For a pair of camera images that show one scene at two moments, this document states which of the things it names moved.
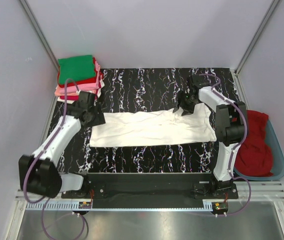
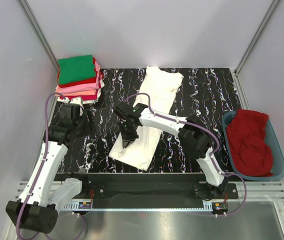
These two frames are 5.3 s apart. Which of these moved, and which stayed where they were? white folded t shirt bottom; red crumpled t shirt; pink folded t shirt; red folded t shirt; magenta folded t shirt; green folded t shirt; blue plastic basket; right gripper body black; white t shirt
Moved: white t shirt; right gripper body black
Stayed: red crumpled t shirt; blue plastic basket; green folded t shirt; magenta folded t shirt; red folded t shirt; pink folded t shirt; white folded t shirt bottom
